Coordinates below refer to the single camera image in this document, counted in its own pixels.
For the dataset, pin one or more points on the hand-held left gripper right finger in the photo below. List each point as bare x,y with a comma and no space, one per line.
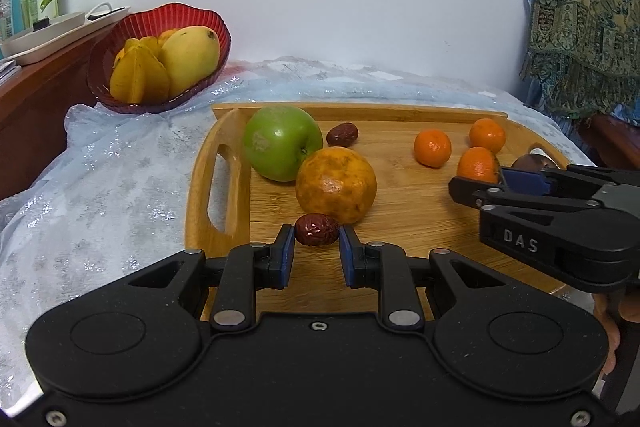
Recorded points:
348,257

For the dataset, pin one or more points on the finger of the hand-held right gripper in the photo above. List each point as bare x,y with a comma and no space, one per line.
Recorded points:
470,189
522,181

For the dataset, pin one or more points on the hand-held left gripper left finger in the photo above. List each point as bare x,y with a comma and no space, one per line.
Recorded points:
284,257

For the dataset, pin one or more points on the small mandarin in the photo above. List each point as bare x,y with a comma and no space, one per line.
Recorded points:
487,135
432,148
475,164

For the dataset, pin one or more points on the red date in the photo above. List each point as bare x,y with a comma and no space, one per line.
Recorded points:
342,135
315,229

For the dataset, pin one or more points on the green apple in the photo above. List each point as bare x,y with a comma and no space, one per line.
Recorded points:
280,142

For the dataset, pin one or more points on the person's right hand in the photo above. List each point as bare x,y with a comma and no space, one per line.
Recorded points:
611,327

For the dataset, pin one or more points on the dark purple round fruit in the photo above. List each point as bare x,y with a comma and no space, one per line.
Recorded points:
532,163

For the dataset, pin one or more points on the large dull orange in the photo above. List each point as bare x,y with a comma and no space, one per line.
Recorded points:
335,184

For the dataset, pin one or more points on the brown wooden furniture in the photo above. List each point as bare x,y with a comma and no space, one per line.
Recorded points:
615,137

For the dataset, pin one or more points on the green gold patterned cloth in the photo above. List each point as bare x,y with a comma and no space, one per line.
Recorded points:
585,7

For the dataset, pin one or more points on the yellow mango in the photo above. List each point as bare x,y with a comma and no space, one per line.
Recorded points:
190,57

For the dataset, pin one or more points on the yellow starfruit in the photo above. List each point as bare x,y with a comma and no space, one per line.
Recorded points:
137,74

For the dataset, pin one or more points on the orange fruit in bowl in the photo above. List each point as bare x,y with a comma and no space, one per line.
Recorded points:
167,36

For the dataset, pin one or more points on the red plastic fruit bowl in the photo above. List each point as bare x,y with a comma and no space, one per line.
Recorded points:
150,19

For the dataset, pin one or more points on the brown wooden cabinet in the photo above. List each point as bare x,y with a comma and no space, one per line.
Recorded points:
30,122

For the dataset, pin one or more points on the white shallow tray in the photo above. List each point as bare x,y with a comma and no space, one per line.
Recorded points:
45,37

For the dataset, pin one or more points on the stack of papers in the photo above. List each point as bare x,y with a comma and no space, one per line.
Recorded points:
9,71

